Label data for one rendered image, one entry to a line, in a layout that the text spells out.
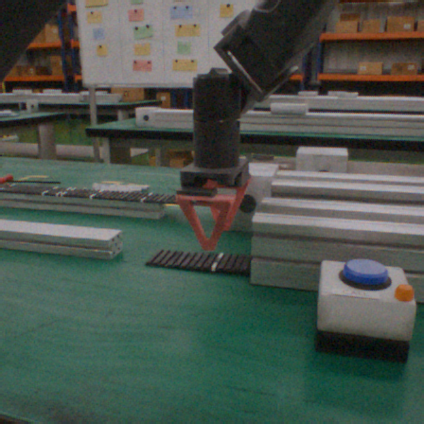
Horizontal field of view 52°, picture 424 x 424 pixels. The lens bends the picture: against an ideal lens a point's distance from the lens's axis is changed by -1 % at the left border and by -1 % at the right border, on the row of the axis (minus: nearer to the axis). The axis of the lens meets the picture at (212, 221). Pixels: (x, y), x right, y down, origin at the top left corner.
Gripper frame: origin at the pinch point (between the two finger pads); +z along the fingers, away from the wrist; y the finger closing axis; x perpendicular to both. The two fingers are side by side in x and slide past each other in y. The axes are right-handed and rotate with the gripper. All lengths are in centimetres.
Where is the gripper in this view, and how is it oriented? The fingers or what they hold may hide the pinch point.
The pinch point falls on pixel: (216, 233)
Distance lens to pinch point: 57.0
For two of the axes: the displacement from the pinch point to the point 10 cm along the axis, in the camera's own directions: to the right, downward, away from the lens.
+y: 2.6, -3.0, 9.2
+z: 0.0, 9.5, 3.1
